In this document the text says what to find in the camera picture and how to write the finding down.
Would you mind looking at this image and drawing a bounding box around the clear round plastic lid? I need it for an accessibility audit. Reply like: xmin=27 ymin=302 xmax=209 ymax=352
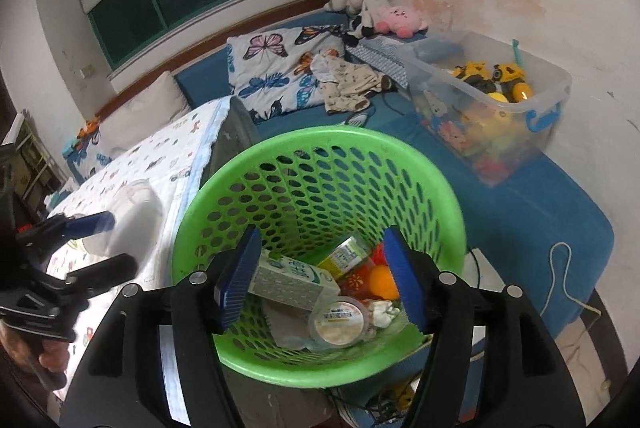
xmin=82 ymin=180 xmax=165 ymax=270

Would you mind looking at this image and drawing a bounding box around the white blue milk carton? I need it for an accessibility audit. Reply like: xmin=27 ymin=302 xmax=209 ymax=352
xmin=248 ymin=249 xmax=341 ymax=311

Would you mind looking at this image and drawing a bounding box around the left hand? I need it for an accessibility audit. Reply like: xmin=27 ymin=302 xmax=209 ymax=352
xmin=1 ymin=321 xmax=70 ymax=391

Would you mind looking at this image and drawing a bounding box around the metal storage shelf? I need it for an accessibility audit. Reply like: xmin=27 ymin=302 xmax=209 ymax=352
xmin=2 ymin=110 xmax=67 ymax=213

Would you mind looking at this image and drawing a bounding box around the small butterfly print pillow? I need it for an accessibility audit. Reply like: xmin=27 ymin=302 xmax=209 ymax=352
xmin=62 ymin=129 xmax=112 ymax=185

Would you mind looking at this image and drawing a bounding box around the orange toy on sofa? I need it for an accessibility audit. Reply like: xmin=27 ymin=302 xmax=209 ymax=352
xmin=77 ymin=119 xmax=100 ymax=140

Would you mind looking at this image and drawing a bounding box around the beige plain pillow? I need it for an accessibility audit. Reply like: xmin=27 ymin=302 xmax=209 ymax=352
xmin=99 ymin=71 xmax=191 ymax=159

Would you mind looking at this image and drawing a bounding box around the blue sofa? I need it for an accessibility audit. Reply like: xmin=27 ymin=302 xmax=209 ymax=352
xmin=171 ymin=10 xmax=616 ymax=339

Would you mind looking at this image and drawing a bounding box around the crumpled white tissue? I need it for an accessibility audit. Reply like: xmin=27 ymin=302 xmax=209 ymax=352
xmin=367 ymin=300 xmax=400 ymax=330

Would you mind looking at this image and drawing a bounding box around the orange ball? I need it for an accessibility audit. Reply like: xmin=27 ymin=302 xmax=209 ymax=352
xmin=368 ymin=265 xmax=399 ymax=301

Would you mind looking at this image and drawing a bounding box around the yellow green small box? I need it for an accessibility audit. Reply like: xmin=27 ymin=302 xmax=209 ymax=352
xmin=317 ymin=234 xmax=371 ymax=280

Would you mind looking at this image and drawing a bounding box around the green perforated plastic basket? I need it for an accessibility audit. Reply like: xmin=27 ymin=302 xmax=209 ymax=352
xmin=170 ymin=126 xmax=466 ymax=388

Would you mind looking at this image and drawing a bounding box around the clear plastic toy bin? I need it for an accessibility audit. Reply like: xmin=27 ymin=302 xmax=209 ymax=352
xmin=400 ymin=32 xmax=572 ymax=185

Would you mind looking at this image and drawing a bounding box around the yellow toy truck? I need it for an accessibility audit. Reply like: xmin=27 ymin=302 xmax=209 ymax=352
xmin=450 ymin=61 xmax=534 ymax=103

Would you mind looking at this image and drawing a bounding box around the beige patterned clothing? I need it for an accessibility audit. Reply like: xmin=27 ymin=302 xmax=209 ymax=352
xmin=310 ymin=50 xmax=393 ymax=114

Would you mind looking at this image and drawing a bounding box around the blue white patterned cloth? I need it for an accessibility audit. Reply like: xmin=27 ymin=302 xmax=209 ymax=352
xmin=345 ymin=36 xmax=408 ymax=90

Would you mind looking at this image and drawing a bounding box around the black white cow plush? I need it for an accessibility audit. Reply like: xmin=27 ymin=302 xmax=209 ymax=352
xmin=323 ymin=0 xmax=388 ymax=47

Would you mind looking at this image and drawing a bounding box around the pink plush toy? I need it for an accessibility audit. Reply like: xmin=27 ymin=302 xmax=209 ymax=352
xmin=374 ymin=6 xmax=430 ymax=40

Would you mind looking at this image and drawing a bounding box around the white cable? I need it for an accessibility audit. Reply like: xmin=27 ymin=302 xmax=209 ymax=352
xmin=537 ymin=241 xmax=604 ymax=324

